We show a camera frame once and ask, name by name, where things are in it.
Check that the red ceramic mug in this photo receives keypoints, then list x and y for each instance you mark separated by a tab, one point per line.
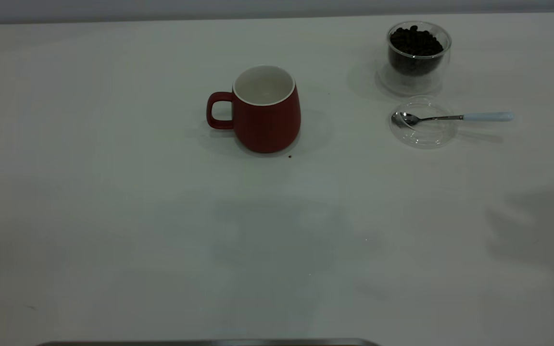
267	125

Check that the double-walled glass cup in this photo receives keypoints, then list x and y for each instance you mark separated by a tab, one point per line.
414	82

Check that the coffee beans pile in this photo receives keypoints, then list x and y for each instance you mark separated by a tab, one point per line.
415	45

